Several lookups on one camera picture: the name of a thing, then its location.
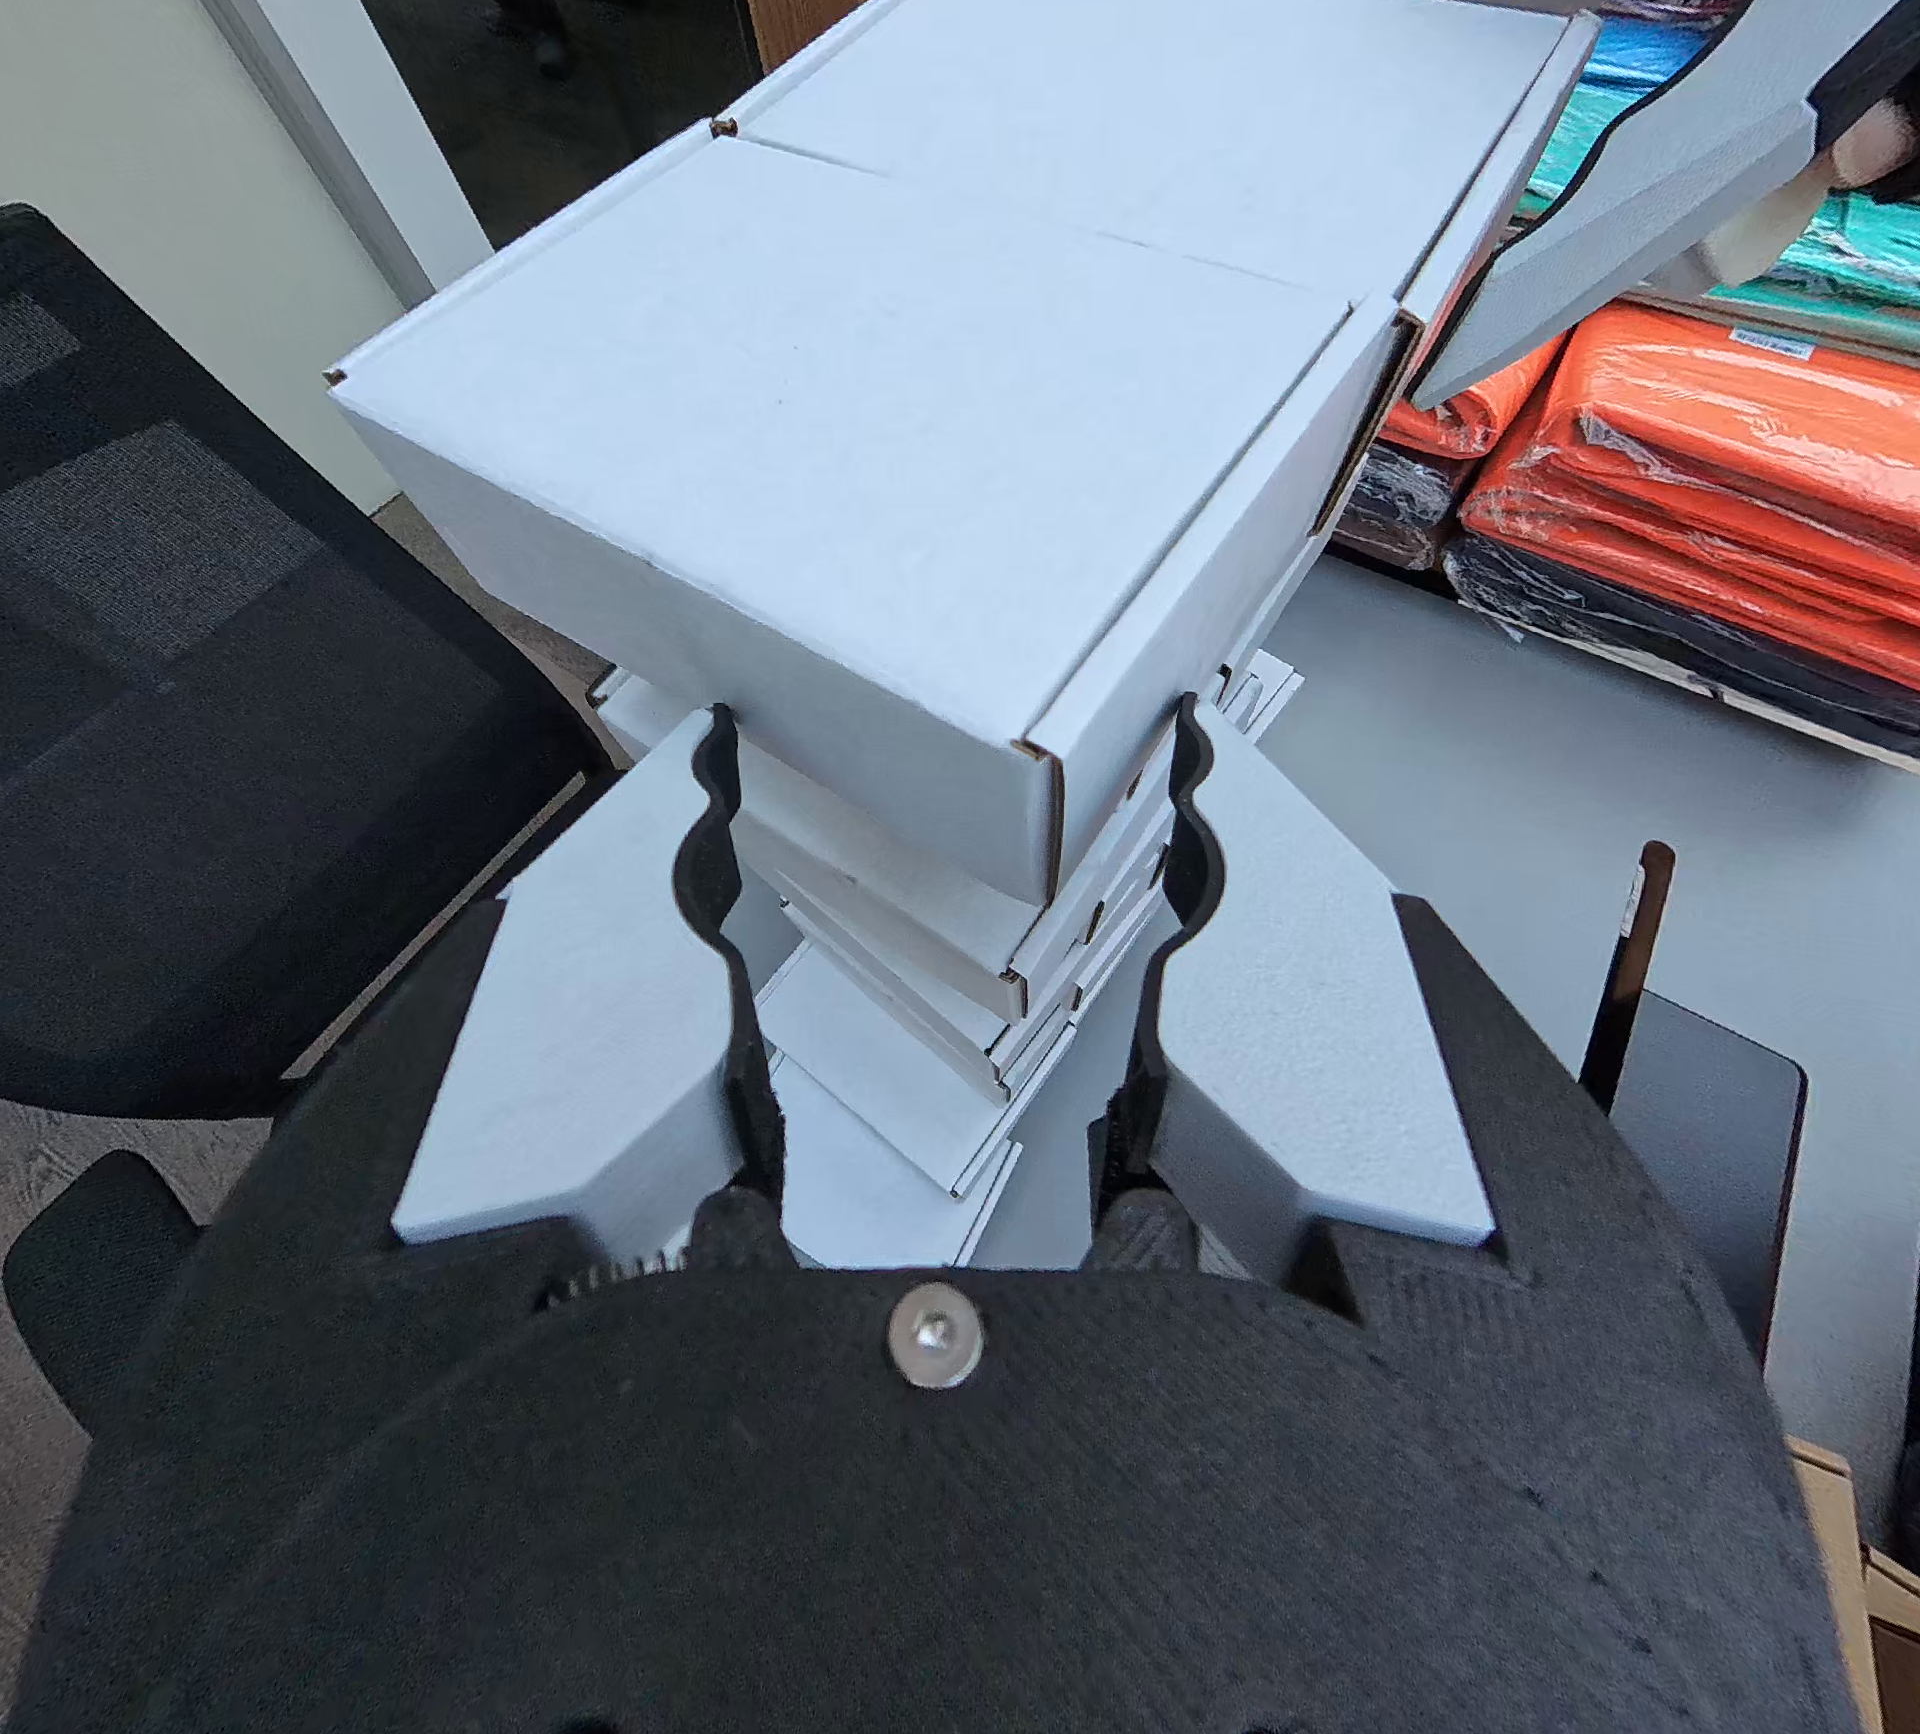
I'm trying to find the white cardboard box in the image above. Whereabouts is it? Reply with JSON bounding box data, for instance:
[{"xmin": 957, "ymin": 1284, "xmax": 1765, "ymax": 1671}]
[
  {"xmin": 716, "ymin": 0, "xmax": 1605, "ymax": 341},
  {"xmin": 323, "ymin": 119, "xmax": 1428, "ymax": 911}
]

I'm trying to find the blue plastic-wrapped package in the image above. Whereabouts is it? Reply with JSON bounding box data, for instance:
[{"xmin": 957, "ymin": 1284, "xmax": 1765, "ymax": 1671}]
[{"xmin": 1561, "ymin": 16, "xmax": 1728, "ymax": 93}]

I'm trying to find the dark plastic-wrapped package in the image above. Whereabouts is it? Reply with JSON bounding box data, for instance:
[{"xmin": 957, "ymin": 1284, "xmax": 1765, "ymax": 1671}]
[
  {"xmin": 1333, "ymin": 440, "xmax": 1481, "ymax": 573},
  {"xmin": 1441, "ymin": 529, "xmax": 1920, "ymax": 763}
]

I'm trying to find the row of white boxes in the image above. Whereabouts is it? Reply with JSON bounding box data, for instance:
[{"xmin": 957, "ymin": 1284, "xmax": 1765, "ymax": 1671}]
[{"xmin": 592, "ymin": 654, "xmax": 1308, "ymax": 1274}]

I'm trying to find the person's right hand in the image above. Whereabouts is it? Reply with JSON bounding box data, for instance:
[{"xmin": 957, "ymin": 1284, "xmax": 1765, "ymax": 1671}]
[{"xmin": 1822, "ymin": 97, "xmax": 1920, "ymax": 193}]

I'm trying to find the black office chair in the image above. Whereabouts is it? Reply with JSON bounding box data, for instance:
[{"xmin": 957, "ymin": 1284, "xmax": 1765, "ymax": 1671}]
[{"xmin": 0, "ymin": 203, "xmax": 620, "ymax": 1443}]

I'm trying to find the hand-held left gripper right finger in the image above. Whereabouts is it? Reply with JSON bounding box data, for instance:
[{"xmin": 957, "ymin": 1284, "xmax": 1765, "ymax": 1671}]
[{"xmin": 1107, "ymin": 696, "xmax": 1502, "ymax": 1302}]

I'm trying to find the black flat panel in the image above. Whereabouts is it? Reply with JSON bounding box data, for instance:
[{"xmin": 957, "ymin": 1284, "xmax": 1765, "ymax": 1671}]
[{"xmin": 1582, "ymin": 839, "xmax": 1811, "ymax": 1361}]

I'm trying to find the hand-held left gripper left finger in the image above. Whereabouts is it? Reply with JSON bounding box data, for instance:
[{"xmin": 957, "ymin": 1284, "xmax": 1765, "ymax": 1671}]
[{"xmin": 393, "ymin": 706, "xmax": 791, "ymax": 1260}]

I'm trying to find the teal plastic-wrapped package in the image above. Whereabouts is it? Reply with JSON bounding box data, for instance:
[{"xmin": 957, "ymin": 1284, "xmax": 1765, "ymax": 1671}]
[{"xmin": 1515, "ymin": 83, "xmax": 1920, "ymax": 343}]

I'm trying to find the orange plastic-wrapped package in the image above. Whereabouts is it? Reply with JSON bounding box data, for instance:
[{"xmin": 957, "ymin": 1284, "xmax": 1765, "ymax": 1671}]
[
  {"xmin": 1459, "ymin": 306, "xmax": 1920, "ymax": 674},
  {"xmin": 1373, "ymin": 315, "xmax": 1570, "ymax": 461}
]

